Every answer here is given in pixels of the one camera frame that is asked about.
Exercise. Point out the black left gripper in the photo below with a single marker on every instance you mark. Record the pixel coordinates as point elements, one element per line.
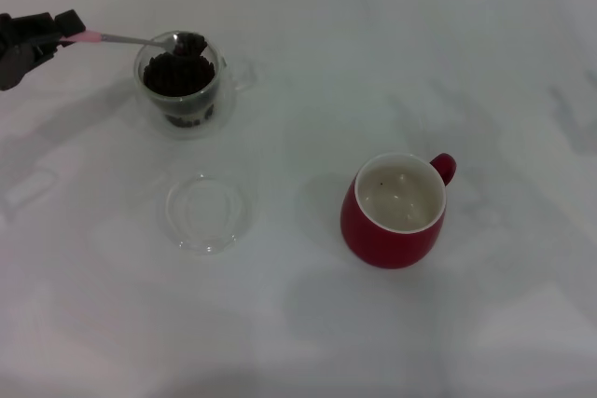
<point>14,62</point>

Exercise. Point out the red ceramic mug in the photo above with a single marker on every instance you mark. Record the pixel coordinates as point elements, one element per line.
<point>382,244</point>

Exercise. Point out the dark coffee beans pile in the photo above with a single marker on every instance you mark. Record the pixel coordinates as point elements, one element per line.
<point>177,81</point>

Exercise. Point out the small clear glass dish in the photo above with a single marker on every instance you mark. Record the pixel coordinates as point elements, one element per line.
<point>205,239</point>

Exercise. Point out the clear double-wall glass cup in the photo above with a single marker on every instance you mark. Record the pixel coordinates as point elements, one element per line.
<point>223,55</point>

